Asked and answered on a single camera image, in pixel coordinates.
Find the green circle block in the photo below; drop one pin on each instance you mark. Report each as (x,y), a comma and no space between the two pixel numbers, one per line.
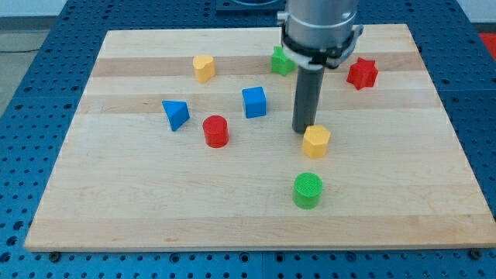
(307,190)

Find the blue triangle block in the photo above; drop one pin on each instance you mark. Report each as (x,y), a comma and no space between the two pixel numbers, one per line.
(177,113)

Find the wooden board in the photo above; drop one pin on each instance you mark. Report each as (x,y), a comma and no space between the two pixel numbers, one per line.
(394,176)

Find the yellow heart block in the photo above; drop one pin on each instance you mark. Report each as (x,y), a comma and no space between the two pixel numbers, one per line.
(204,67)

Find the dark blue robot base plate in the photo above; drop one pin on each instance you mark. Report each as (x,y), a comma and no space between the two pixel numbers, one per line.
(228,6)

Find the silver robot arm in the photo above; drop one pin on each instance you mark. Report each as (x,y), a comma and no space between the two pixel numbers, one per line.
(319,34)

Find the red star block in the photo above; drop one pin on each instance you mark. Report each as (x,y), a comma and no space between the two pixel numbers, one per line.
(362,74)

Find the green star block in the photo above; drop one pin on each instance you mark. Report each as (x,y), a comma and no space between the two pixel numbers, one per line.
(280,63)

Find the yellow hexagon block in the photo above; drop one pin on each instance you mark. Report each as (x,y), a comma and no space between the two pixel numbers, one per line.
(316,141)

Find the blue cube block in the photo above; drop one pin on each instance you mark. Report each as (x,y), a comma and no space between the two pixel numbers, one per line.
(254,102)

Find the red cylinder block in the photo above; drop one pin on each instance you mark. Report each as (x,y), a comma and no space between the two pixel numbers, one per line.
(216,131)

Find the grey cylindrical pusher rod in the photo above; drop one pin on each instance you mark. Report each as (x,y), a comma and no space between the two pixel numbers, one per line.
(308,88)

